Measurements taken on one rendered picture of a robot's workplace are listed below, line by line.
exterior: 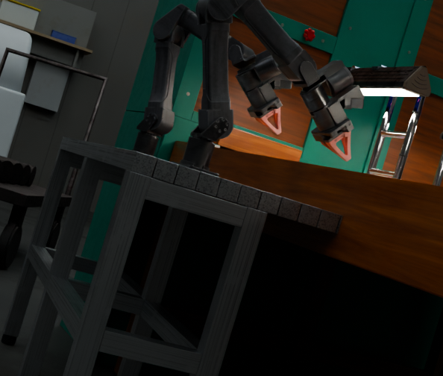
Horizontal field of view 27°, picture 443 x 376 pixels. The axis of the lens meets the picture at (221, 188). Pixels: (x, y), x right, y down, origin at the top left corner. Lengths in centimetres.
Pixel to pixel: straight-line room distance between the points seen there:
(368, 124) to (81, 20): 800
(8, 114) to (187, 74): 363
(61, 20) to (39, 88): 83
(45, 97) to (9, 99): 462
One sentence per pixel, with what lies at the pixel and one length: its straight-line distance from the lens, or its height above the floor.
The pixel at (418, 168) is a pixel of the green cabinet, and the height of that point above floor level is 94.
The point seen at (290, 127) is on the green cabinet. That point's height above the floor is 93.
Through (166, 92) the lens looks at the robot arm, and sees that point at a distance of 271.
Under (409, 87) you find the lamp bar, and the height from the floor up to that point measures 104.
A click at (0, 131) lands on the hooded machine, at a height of 62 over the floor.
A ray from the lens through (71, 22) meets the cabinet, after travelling 1107.
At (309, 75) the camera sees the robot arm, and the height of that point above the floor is 96.
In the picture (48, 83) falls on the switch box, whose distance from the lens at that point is 1118.
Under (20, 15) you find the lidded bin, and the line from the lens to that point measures 1086.
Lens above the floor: 63
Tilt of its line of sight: 1 degrees up
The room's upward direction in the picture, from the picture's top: 17 degrees clockwise
